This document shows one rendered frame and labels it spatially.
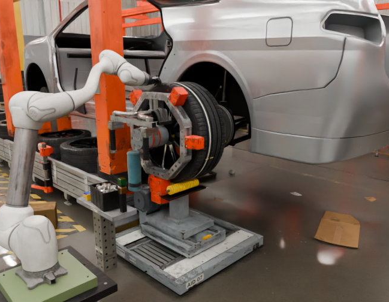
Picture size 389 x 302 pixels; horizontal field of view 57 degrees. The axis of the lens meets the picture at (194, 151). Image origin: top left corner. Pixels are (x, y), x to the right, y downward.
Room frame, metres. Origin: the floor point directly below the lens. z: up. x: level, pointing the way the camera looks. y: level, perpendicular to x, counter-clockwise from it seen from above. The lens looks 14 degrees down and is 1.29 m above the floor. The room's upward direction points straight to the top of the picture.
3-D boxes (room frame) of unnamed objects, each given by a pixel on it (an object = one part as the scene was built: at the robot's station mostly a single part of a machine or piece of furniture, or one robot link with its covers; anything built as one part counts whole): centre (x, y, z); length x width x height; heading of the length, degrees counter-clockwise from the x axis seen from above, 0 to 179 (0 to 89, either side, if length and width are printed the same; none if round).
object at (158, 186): (2.27, 0.20, 0.48); 0.16 x 0.12 x 0.17; 135
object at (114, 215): (2.08, 0.55, 0.44); 0.43 x 0.17 x 0.03; 45
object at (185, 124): (2.24, 0.23, 0.85); 0.54 x 0.07 x 0.54; 45
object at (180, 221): (2.36, 0.11, 0.32); 0.40 x 0.30 x 0.28; 45
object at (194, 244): (2.34, 0.08, 0.13); 0.50 x 0.36 x 0.10; 45
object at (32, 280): (1.46, 0.70, 0.37); 0.22 x 0.18 x 0.06; 45
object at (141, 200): (2.60, 0.26, 0.26); 0.42 x 0.18 x 0.35; 135
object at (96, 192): (2.06, 0.54, 0.51); 0.20 x 0.14 x 0.13; 37
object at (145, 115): (2.08, 0.24, 1.03); 0.19 x 0.18 x 0.11; 135
